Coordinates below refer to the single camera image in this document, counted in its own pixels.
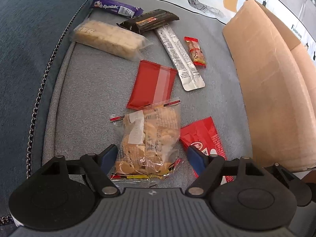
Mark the clear bag of round biscuits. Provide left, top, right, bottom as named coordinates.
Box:
left=109, top=99, right=184, bottom=187

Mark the teal cushion with bead trim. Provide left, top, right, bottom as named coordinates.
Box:
left=0, top=0, right=104, bottom=228

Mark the purple snack bar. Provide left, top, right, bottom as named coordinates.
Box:
left=90, top=0, right=144, bottom=18

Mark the black snack bar packet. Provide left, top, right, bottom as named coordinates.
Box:
left=117, top=8, right=180, bottom=34

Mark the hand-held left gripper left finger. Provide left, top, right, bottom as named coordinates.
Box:
left=37, top=144, right=120, bottom=198

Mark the silver stick packet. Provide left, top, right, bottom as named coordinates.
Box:
left=154, top=23, right=206, bottom=92

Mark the small red nut bar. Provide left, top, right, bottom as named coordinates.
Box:
left=184, top=37, right=207, bottom=68

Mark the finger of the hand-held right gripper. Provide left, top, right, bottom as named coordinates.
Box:
left=265, top=162, right=298, bottom=190

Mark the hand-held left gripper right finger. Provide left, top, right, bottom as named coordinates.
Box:
left=185, top=146, right=268, bottom=198

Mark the flat red packet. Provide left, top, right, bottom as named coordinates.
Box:
left=126, top=60, right=179, bottom=109

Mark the red chocolate wafer packet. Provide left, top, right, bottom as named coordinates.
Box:
left=179, top=117, right=234, bottom=183

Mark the cardboard box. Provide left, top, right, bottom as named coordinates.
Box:
left=222, top=0, right=316, bottom=173

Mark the clear packet of pale wafers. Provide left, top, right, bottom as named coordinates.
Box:
left=69, top=19, right=153, bottom=61

